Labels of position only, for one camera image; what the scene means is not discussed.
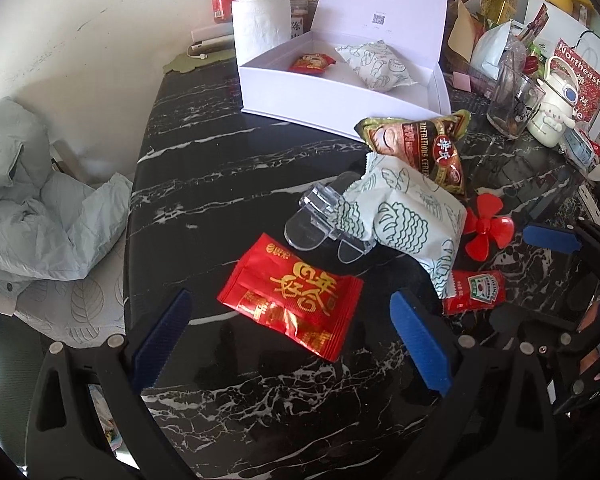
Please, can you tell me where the red plastic propeller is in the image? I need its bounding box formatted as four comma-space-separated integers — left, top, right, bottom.
463, 193, 515, 262

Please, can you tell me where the red ketchup sachet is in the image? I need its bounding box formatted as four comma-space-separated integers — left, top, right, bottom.
442, 270, 506, 316

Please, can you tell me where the green brown cereal packet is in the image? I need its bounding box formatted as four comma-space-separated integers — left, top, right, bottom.
354, 110, 471, 195

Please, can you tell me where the white bread packet baguette print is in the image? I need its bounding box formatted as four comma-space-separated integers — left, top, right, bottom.
335, 152, 467, 299

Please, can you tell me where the large red candy packet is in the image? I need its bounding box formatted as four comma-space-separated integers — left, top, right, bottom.
218, 234, 364, 362

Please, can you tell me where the clear acrylic toy plane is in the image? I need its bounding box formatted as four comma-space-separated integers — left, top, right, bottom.
284, 171, 376, 264

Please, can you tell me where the white bread packet doughnut print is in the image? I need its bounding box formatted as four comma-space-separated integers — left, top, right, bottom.
335, 40, 434, 93

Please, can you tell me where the small red candy packet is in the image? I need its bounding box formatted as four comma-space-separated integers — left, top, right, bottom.
288, 53, 336, 75

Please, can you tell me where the leaf pattern cushion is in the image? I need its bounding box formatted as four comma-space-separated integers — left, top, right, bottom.
0, 238, 125, 349

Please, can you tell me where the blue face mask packet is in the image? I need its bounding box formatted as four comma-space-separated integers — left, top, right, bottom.
562, 128, 600, 172

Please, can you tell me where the white cartoon dog bottle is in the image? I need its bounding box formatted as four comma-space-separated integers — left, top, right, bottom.
527, 55, 580, 148

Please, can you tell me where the clear glass mug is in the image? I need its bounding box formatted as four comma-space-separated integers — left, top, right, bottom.
486, 63, 545, 140

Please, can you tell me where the red northeast paper bag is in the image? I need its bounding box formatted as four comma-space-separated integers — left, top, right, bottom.
554, 39, 600, 122

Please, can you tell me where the light blue down jacket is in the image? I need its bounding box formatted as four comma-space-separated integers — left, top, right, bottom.
0, 98, 132, 285

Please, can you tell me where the pink sticky note pad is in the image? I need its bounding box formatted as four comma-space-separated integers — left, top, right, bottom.
452, 72, 471, 92

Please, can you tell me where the white open gift box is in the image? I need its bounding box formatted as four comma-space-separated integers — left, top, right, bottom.
238, 0, 451, 138

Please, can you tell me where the green coaster mat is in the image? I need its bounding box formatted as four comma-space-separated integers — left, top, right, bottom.
162, 48, 235, 75

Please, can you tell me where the orange peel plastic jar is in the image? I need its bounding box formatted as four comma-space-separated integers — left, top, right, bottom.
289, 0, 310, 38

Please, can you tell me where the white power bank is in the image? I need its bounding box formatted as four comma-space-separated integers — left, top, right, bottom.
186, 35, 234, 60

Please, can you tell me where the white paper towel roll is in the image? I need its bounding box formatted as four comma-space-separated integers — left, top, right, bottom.
232, 0, 291, 66

